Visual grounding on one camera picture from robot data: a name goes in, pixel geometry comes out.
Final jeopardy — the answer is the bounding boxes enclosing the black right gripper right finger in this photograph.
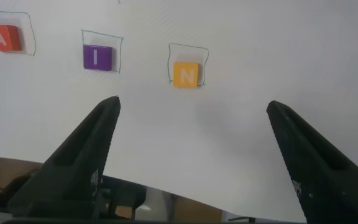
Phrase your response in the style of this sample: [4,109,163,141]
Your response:
[265,100,358,223]

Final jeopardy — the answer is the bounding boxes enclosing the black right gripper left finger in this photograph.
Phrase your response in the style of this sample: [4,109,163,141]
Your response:
[7,95,122,220]

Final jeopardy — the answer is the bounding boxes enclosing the yellow letter block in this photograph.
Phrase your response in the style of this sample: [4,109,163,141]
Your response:
[172,61,200,89]

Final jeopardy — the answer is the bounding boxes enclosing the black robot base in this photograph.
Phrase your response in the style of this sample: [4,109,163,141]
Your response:
[99,175,147,219]

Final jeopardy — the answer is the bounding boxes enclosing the purple I letter block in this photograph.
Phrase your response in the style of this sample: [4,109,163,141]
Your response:
[83,44,113,72]

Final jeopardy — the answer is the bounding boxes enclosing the orange A letter block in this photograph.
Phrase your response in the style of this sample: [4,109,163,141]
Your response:
[0,24,22,52]

